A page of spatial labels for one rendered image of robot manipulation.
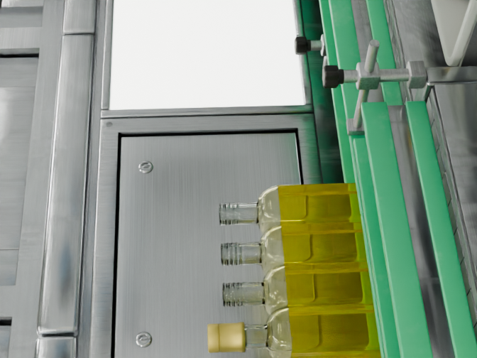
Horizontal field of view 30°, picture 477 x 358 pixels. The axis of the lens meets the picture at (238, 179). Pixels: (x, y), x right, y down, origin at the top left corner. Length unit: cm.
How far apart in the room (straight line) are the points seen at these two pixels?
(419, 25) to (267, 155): 30
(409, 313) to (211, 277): 38
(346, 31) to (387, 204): 37
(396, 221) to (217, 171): 41
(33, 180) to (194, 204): 26
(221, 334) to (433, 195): 29
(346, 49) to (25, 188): 52
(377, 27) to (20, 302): 64
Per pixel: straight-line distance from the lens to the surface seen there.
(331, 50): 139
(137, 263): 127
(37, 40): 158
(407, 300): 97
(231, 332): 106
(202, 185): 134
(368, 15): 135
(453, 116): 109
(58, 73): 150
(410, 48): 128
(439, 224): 102
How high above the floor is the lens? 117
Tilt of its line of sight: 3 degrees down
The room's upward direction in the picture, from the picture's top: 92 degrees counter-clockwise
